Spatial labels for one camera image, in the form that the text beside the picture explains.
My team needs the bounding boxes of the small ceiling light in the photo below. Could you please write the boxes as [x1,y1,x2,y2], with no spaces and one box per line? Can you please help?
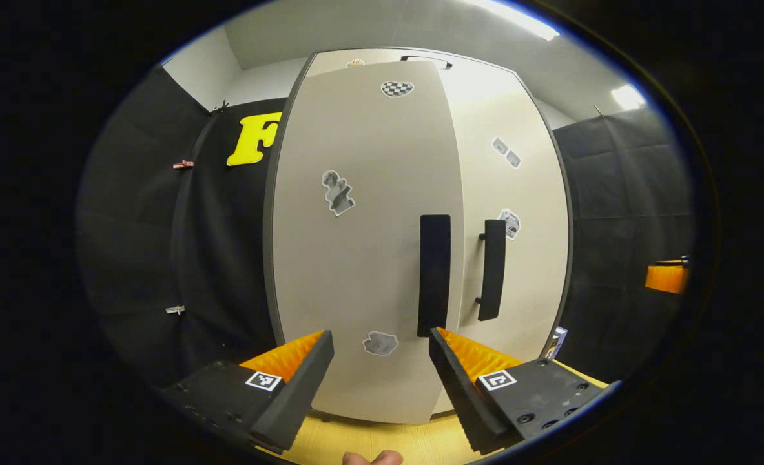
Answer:
[611,84,647,111]

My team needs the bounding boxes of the white cabinet door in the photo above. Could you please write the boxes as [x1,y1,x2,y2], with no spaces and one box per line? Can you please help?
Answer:
[432,57,573,415]
[272,60,465,425]

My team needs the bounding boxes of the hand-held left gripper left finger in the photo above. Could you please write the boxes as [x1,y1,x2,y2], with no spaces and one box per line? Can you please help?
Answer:
[162,329,335,451]

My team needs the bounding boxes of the black bar door handle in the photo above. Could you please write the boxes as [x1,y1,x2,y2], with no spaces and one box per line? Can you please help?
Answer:
[476,219,508,322]

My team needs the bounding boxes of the black drawer handle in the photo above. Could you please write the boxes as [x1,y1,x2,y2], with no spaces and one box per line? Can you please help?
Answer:
[400,55,453,70]

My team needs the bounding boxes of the long ceiling light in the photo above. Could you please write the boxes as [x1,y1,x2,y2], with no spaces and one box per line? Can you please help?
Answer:
[466,0,561,41]

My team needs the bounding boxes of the flat black door handle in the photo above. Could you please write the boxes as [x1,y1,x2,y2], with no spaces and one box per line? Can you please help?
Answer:
[417,214,452,338]

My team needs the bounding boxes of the beige cabinet drawer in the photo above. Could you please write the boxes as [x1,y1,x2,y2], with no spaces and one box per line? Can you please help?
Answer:
[305,48,518,78]

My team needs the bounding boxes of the white and grey cabinet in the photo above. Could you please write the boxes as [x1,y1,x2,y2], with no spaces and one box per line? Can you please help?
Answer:
[262,46,576,427]

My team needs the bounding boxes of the black backdrop cloth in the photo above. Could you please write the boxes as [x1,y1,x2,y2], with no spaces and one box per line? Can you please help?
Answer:
[553,107,696,385]
[77,65,289,388]

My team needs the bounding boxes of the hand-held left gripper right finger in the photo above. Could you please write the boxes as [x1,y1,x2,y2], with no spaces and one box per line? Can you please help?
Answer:
[429,327,621,455]

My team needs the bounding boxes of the small white box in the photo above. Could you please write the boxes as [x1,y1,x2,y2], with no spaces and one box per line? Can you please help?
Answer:
[545,326,569,361]

